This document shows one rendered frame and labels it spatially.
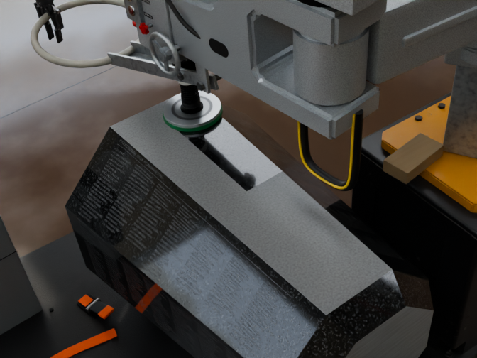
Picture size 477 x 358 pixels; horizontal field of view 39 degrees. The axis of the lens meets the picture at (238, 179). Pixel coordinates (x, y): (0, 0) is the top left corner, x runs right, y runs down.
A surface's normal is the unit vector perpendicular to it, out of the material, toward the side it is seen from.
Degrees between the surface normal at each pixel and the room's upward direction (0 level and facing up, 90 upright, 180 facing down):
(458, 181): 0
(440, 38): 90
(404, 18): 90
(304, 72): 90
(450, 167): 0
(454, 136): 90
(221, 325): 45
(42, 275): 0
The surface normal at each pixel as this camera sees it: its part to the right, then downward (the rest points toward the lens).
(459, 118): -0.44, 0.63
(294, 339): -0.60, -0.19
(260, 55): 0.67, 0.46
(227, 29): -0.73, 0.50
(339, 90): 0.15, 0.66
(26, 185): -0.07, -0.74
